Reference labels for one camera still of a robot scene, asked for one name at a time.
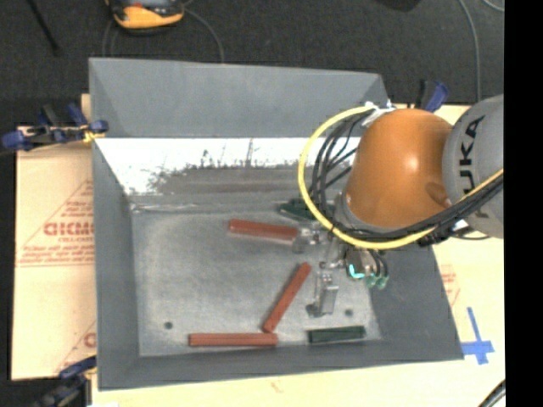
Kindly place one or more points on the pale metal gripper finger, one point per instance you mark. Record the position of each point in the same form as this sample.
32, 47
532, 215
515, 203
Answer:
326, 293
306, 238

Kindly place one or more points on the dark green flat block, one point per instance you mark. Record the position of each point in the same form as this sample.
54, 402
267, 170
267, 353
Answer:
337, 334
295, 209

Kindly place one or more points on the red-brown flat block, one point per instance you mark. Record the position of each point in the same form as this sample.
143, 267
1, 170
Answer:
233, 339
288, 295
261, 229

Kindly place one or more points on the grey metal bin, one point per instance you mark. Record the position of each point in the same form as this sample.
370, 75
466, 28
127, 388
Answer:
203, 269

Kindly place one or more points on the brown cardboard board, red print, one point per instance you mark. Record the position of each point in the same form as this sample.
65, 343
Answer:
51, 210

